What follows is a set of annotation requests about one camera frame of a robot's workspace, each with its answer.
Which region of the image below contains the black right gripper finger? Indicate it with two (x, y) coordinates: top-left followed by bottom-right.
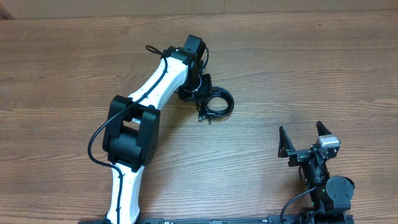
(316, 121), (331, 136)
(278, 126), (295, 157)

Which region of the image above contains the thick smooth black USB cable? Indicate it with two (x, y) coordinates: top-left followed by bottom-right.
(195, 86), (235, 123)

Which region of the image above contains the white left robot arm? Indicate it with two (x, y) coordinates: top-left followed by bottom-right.
(103, 35), (211, 223)

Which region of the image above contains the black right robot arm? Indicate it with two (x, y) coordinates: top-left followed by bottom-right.
(278, 121), (355, 215)

